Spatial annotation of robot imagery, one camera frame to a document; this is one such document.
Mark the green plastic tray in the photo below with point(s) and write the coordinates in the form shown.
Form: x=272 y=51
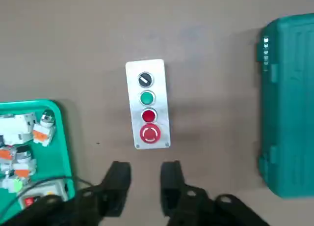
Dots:
x=61 y=157

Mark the black-headed button module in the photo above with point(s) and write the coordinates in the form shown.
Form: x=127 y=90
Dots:
x=24 y=153

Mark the white circuit breaker block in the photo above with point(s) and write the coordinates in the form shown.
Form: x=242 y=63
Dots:
x=17 y=130

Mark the silver-headed orange-white button module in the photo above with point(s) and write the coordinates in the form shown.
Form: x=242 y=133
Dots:
x=43 y=135

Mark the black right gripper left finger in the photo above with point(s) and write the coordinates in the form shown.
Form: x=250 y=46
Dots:
x=115 y=186

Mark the green-tipped button module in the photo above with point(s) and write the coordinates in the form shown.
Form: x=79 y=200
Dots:
x=16 y=185

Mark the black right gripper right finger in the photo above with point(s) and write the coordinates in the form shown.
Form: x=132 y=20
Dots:
x=174 y=186

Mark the orange-white button contact module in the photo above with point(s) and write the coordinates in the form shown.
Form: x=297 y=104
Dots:
x=22 y=170
x=5 y=156

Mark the white four-button control box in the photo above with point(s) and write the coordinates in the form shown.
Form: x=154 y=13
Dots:
x=133 y=88

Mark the green SATA tool case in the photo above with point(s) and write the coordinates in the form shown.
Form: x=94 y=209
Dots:
x=289 y=113

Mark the grey switch box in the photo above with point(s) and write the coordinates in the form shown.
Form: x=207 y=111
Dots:
x=56 y=189

